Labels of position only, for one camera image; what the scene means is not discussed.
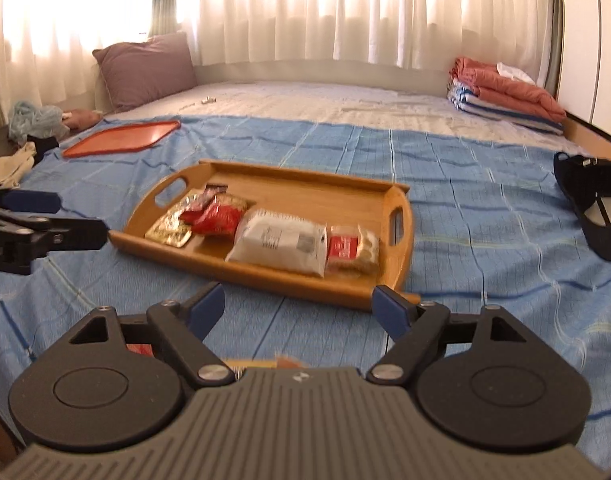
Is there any white quilted bed sheet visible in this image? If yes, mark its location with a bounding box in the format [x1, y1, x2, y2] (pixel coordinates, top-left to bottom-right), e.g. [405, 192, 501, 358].
[102, 81, 566, 136]

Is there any tan yellow snack packet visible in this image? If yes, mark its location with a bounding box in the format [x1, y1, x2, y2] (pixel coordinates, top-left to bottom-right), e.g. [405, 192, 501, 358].
[144, 189, 208, 249]

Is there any green curtain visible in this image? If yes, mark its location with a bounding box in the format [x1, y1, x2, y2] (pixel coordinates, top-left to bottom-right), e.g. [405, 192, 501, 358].
[148, 0, 178, 41]
[548, 0, 566, 101]

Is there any blue checked bedcover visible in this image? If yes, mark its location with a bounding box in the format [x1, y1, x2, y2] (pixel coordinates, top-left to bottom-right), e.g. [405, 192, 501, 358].
[0, 112, 611, 461]

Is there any folded blue striped blanket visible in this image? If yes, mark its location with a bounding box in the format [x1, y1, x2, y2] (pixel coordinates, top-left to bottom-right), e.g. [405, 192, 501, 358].
[446, 80, 566, 136]

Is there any white cloth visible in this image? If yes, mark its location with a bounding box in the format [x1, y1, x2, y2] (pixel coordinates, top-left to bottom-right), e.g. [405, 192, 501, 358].
[496, 61, 536, 85]

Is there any orange plastic tray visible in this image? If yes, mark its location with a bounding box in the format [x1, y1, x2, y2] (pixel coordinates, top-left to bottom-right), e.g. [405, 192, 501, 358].
[61, 120, 182, 159]

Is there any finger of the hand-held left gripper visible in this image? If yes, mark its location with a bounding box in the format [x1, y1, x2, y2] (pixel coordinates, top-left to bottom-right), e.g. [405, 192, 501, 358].
[0, 189, 61, 214]
[15, 214, 109, 257]

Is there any black cloth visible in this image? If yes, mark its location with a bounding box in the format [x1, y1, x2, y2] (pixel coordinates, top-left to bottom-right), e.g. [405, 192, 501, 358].
[26, 134, 61, 167]

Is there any white sheer curtain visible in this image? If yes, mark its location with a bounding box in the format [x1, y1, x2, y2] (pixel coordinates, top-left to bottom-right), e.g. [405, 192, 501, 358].
[0, 0, 561, 111]

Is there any wooden tray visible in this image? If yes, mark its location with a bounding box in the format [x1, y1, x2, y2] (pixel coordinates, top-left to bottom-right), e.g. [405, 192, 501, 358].
[108, 159, 421, 311]

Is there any long red snack packet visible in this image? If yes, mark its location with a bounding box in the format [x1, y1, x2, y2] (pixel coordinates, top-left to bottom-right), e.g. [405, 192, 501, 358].
[179, 195, 216, 224]

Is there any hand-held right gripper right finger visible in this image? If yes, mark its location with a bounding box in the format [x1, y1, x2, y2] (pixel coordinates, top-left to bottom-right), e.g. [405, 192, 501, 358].
[366, 284, 529, 388]

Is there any beige cloth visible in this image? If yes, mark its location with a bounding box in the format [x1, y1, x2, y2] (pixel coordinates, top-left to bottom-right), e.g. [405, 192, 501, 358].
[0, 141, 37, 187]

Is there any purple pillow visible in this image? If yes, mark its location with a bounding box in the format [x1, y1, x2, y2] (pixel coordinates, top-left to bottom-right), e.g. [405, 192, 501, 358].
[92, 31, 197, 113]

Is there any pink cloth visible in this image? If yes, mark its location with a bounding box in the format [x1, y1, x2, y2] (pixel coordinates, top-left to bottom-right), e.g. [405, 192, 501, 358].
[62, 109, 105, 132]

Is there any white wardrobe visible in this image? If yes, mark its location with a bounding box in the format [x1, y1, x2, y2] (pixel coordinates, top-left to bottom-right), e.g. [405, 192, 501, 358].
[555, 0, 611, 133]

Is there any cream bed headboard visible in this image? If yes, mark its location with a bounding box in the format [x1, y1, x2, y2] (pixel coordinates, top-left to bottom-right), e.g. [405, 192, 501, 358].
[192, 56, 456, 97]

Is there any wooden bed frame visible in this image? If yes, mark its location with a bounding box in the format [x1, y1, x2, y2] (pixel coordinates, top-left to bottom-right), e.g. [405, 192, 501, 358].
[563, 112, 611, 168]

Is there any black cap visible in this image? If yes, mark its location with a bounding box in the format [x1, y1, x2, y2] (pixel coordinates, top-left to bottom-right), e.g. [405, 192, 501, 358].
[553, 151, 611, 263]

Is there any teal crumpled cloth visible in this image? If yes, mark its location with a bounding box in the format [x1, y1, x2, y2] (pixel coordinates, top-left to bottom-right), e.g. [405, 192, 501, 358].
[8, 100, 71, 142]

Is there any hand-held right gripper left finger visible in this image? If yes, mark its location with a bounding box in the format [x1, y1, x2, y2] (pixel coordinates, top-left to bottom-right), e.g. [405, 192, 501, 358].
[68, 281, 236, 388]

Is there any large red snack packet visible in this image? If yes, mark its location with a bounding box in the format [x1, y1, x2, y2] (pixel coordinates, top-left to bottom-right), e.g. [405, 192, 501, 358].
[190, 195, 249, 237]

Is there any folded blankets stack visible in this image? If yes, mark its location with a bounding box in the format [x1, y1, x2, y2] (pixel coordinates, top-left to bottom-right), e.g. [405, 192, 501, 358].
[450, 56, 567, 122]

